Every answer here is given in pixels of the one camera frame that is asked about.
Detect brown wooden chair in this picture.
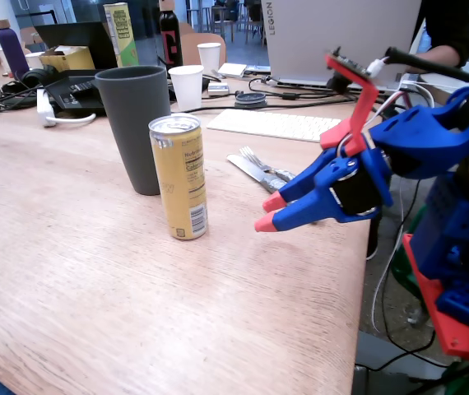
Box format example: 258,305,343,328
178,22,228,67

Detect black round lid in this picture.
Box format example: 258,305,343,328
234,91,268,109

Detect grey Legion laptop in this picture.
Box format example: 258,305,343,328
260,0,425,90

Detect black camera cable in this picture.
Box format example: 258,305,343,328
384,46,469,95

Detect metal fork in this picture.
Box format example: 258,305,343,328
239,146,297,183

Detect small white cup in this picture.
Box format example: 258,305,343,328
24,51,45,70

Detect white flat box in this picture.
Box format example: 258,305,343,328
217,62,248,79

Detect white plastic gadget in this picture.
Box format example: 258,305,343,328
35,88,97,128

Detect black headphones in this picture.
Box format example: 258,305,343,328
2,65,61,99

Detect tall grey cup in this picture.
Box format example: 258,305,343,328
94,64,173,197

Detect white paper cup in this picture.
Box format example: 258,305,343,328
167,64,205,113
197,42,222,76

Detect black flat device white labels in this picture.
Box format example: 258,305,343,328
43,69,108,117

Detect purple bottle cork cap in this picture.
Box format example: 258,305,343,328
0,19,30,81

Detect yellow cardboard box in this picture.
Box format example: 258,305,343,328
39,44,96,73

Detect small white adapter box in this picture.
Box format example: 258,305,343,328
207,81,230,98

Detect green yellow snack box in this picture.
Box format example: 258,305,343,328
102,2,140,68

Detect person forearm black sleeve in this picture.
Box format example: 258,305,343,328
406,0,469,69

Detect white hanging cable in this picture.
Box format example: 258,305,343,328
371,175,409,335

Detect black bottle red letter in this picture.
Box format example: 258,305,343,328
158,0,184,72

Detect black laptop screen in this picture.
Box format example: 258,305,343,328
33,21,119,70

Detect red camera mount bracket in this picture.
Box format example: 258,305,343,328
319,53,380,157

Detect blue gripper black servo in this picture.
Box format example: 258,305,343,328
253,146,394,233

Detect white keyboard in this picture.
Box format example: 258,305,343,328
206,108,342,144

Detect small wrist camera board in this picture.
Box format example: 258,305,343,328
326,46,374,94

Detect long black cable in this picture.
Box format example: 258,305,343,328
171,97,359,115

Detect yellow energy drink can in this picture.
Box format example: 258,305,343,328
148,113,210,241

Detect red robot base plate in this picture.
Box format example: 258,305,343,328
402,233,469,364

